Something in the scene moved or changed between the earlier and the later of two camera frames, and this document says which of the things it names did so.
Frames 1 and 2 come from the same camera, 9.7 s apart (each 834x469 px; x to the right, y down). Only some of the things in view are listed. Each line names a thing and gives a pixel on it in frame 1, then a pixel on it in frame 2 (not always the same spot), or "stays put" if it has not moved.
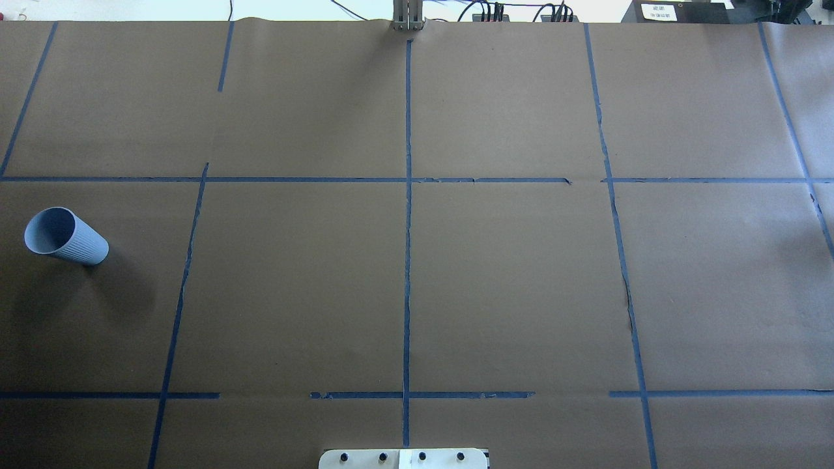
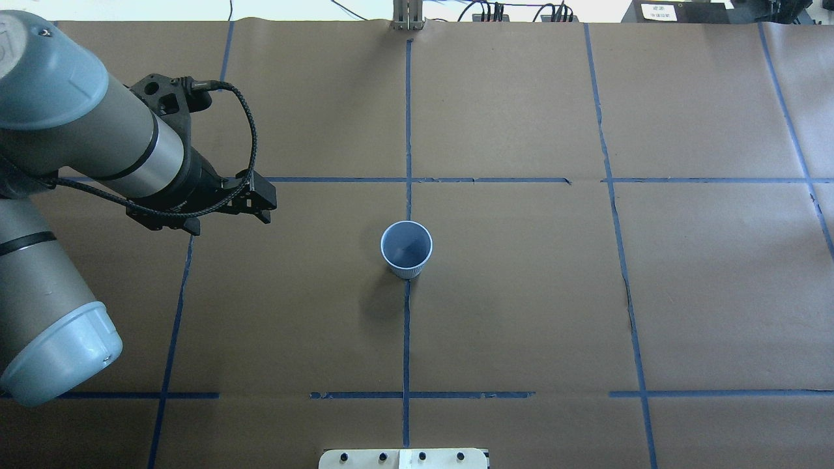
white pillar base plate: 403,458 stays put
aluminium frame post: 407,15 stays put
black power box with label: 679,12 stays put
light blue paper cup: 57,231 → 406,245
